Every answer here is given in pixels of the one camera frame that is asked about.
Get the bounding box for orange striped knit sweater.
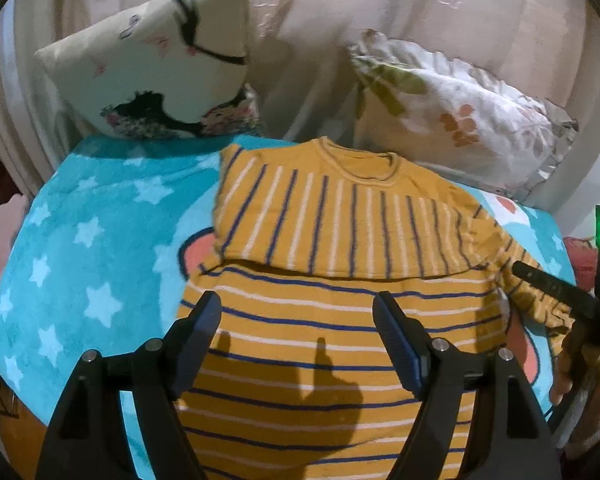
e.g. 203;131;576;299
180;139;571;479

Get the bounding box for person's right hand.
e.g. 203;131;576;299
550;322;600;479

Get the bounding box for red plastic bag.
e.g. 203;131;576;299
564;236;598;292

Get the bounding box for turquoise star pattern blanket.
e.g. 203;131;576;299
0;133;579;480

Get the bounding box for white leaf print pillow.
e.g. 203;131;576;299
349;29;579;200

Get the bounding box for beige embroidered curtain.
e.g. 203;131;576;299
0;0;600;231

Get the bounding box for cream bird print cushion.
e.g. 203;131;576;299
35;0;260;140

